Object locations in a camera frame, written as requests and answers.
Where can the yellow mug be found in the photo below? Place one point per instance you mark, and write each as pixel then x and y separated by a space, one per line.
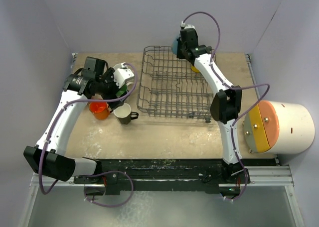
pixel 194 69

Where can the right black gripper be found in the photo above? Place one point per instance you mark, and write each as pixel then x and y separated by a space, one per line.
pixel 179 55

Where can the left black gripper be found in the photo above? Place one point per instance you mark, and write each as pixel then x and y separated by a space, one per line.
pixel 109 76

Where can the blue mug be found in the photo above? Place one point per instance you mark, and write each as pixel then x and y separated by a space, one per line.
pixel 174 46

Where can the pink faceted mug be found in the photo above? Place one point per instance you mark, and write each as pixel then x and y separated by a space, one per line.
pixel 118 66

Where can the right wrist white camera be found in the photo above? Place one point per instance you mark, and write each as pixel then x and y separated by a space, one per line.
pixel 183 26

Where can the aluminium frame rail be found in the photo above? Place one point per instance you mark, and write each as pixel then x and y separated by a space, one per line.
pixel 258 176

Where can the white cylinder with orange lid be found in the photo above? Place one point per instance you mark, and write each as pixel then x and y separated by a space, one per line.
pixel 278 128

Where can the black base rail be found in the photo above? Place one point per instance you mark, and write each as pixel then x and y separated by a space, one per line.
pixel 174 169

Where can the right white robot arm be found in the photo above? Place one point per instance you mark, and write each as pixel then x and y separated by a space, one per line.
pixel 226 104

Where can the orange mug black handle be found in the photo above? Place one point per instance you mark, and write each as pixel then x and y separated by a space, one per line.
pixel 100 110

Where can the cream white mug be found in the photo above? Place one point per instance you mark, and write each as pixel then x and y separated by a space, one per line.
pixel 123 89

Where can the grey wire dish rack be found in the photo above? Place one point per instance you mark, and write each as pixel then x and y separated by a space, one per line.
pixel 170 88

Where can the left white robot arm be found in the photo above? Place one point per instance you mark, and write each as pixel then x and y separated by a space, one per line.
pixel 47 157

